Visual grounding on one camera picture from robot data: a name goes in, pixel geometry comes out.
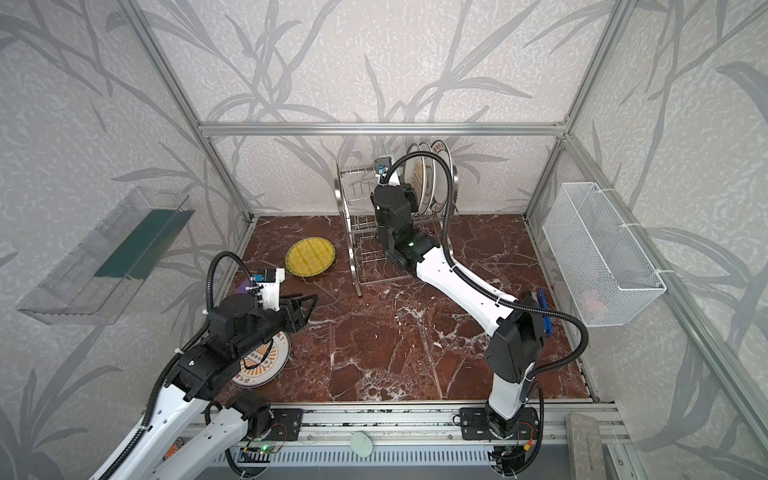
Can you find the orange sunburst plate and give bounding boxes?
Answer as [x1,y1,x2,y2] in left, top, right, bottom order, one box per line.
[404,156,422,215]
[232,332,291,388]

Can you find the yellow ribbed plate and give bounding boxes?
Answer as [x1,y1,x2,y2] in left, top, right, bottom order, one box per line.
[285,237,336,278]

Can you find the white plate black quatrefoil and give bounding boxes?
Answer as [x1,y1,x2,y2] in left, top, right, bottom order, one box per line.
[417,156,435,215]

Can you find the white plate green text rim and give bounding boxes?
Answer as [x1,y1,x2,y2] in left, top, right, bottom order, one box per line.
[430,139,453,214]

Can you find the light green flower plate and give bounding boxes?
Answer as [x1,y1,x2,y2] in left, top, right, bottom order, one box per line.
[387,161,405,186]

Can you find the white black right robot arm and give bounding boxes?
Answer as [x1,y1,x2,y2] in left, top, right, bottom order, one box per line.
[370,151,589,439]

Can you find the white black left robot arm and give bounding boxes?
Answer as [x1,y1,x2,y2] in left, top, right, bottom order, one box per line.
[93,251,319,479]

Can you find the stainless steel dish rack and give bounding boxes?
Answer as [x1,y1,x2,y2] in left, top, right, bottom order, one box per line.
[334,162,442,297]

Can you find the purple pink spatula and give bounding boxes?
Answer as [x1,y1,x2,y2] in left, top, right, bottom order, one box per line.
[234,279,252,294]

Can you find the pale green oval puck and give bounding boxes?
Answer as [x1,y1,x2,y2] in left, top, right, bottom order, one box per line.
[349,432,374,459]

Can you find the blue clip tool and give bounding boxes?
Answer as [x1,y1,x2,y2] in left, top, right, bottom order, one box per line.
[535,289,554,336]

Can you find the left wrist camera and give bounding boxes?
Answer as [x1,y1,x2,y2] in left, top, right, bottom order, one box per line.
[245,268,285,311]

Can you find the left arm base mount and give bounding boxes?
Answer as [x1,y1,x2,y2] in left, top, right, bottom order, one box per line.
[249,408,304,442]

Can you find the clear plastic wall shelf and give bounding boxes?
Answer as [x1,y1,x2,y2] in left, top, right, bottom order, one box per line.
[17,187,195,326]

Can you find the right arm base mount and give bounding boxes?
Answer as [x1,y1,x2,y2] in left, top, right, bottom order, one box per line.
[458,407,541,443]

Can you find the white wire mesh basket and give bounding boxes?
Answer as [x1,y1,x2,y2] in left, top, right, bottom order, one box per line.
[543,182,666,327]

